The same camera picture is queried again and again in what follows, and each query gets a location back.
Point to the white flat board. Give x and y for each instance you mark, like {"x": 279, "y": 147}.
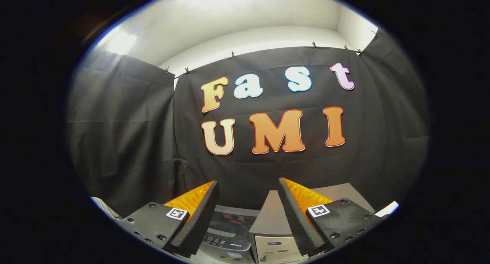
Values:
{"x": 386, "y": 209}

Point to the grey cabinet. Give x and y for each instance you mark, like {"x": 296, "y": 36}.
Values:
{"x": 271, "y": 218}

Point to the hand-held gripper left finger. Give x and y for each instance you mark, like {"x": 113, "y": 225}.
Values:
{"x": 203, "y": 218}

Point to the black backdrop cloth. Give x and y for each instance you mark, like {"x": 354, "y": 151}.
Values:
{"x": 134, "y": 141}

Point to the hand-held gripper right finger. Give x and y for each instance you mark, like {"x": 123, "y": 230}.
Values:
{"x": 296, "y": 218}

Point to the dark washing machine lid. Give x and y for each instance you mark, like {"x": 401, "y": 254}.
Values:
{"x": 233, "y": 222}

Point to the crumpled white plastic sheet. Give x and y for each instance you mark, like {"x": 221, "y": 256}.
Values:
{"x": 99, "y": 204}

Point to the grey washing machine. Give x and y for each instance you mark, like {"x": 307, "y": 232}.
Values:
{"x": 226, "y": 243}

